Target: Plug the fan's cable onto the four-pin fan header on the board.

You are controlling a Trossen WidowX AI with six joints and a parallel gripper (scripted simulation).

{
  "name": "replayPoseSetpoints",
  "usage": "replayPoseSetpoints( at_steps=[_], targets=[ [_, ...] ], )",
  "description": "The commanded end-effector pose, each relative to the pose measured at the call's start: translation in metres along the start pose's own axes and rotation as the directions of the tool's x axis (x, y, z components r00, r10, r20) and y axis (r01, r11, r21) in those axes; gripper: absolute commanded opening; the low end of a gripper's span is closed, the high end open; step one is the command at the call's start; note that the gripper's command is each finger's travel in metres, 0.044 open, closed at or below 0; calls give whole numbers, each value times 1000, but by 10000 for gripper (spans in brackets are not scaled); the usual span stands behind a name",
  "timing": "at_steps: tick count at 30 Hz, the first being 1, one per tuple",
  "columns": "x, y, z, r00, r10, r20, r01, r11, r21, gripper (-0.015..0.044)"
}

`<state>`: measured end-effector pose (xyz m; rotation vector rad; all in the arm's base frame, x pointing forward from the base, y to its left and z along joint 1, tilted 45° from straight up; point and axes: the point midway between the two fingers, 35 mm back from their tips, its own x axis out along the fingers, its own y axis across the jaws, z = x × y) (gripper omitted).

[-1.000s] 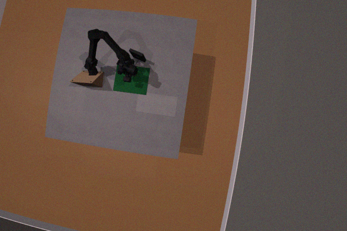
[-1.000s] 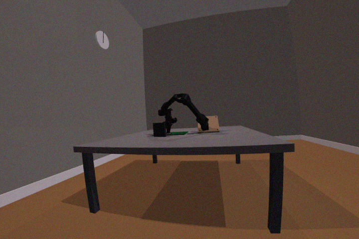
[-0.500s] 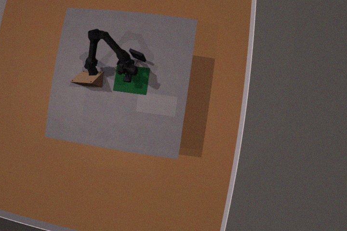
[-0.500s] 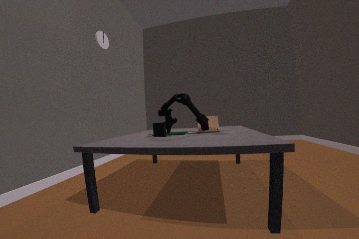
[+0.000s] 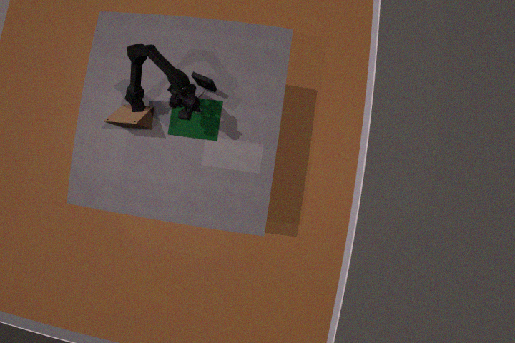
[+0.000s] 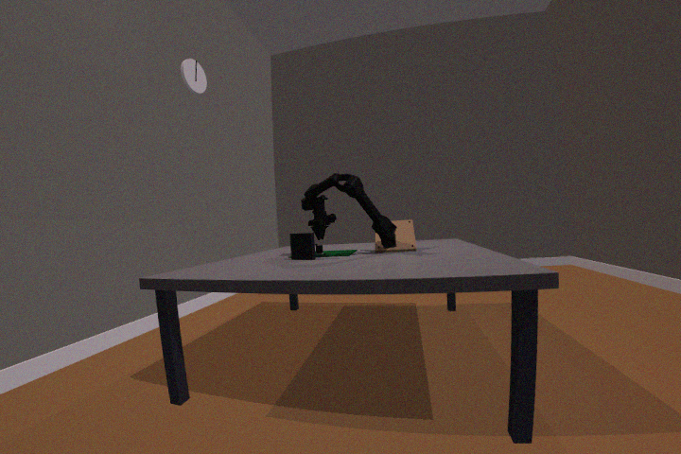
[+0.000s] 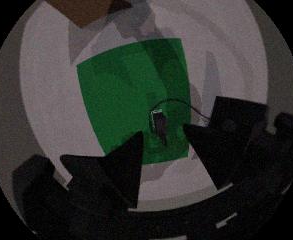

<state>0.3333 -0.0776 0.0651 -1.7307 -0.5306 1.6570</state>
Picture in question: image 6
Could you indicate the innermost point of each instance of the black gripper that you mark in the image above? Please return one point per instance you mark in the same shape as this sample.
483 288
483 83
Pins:
318 223

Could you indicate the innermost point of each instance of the green circuit board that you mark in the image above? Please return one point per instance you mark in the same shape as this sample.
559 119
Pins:
335 253

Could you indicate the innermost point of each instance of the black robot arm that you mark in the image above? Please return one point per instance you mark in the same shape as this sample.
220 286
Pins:
353 187

